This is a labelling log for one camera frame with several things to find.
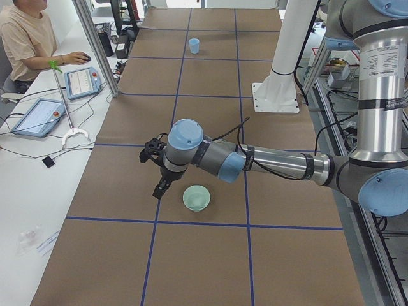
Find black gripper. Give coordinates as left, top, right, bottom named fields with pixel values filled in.
left=152, top=166, right=185, bottom=200

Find green bowl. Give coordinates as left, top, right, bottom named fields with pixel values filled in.
left=182, top=185, right=211, bottom=212

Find light blue plastic cup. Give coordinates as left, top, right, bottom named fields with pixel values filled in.
left=188, top=38, right=200, bottom=54

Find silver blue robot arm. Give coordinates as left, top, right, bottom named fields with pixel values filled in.
left=139, top=1, right=407, bottom=217

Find black water bottle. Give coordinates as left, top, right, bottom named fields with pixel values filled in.
left=96, top=24, right=114, bottom=57

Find small black square pad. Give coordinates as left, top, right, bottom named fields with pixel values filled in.
left=42, top=156, right=55, bottom=168

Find upper teach pendant tablet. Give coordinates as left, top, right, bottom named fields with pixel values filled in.
left=64, top=67, right=102, bottom=100

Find teach pendant tablet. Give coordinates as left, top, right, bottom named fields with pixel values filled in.
left=64, top=67, right=102, bottom=100
left=11, top=98, right=65, bottom=138

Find lower teach pendant tablet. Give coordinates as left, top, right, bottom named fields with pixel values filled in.
left=11, top=98, right=65, bottom=138

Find black box with label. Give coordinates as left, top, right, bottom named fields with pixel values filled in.
left=115, top=35, right=130, bottom=59

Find clear plastic bag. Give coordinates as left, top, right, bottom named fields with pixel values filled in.
left=17, top=225, right=43, bottom=256

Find person in beige shirt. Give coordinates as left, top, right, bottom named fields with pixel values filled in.
left=1, top=0, right=87, bottom=94

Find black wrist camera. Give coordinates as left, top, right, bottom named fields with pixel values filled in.
left=139, top=132, right=168, bottom=163

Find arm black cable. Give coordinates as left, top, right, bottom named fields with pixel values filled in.
left=210, top=116, right=360, bottom=181

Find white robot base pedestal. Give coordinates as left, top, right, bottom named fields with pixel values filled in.
left=252, top=0, right=320, bottom=113

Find aluminium frame post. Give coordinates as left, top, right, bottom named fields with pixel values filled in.
left=72, top=0, right=120, bottom=98

